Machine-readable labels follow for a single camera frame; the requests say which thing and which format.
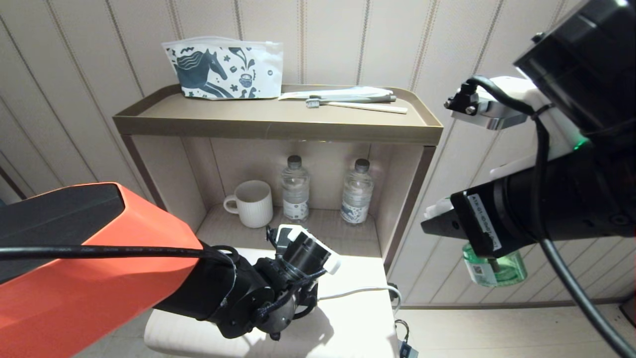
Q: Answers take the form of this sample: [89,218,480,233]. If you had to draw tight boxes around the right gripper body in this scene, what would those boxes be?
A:
[450,149,597,258]

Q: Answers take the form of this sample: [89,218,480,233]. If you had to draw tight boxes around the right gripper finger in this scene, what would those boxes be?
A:
[421,209,465,237]
[423,198,454,218]

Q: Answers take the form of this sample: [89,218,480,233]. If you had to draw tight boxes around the green mosquito repellent device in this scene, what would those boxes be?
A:
[463,244,528,288]

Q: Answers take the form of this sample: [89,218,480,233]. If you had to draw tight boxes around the clear plastic water bottle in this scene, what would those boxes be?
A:
[341,159,374,225]
[281,155,311,222]

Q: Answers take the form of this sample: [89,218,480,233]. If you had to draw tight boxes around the white toothbrush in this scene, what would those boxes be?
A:
[306,95,408,115]

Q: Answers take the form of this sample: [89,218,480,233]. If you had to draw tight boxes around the white cushioned stool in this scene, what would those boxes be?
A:
[144,247,401,358]

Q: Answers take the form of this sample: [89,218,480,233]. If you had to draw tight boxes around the brown open shelf unit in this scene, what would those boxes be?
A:
[113,84,444,274]

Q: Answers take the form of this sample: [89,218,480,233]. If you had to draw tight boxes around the white ribbed mug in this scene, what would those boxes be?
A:
[224,180,274,229]

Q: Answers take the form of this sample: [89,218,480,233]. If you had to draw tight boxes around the white pouch with horse print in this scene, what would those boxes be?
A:
[161,36,285,100]

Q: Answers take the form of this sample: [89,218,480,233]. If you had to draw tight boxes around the white power cable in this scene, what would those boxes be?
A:
[318,285,401,313]

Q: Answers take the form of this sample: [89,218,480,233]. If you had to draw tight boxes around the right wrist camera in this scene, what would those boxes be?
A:
[444,76,593,182]

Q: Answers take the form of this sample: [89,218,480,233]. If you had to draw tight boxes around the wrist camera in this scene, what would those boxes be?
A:
[444,76,593,182]
[275,224,342,275]

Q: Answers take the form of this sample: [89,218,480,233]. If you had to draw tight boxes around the small black charger with cord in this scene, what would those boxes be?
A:
[395,320,421,358]

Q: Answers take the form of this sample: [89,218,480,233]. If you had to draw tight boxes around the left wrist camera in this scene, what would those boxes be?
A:
[275,224,342,275]

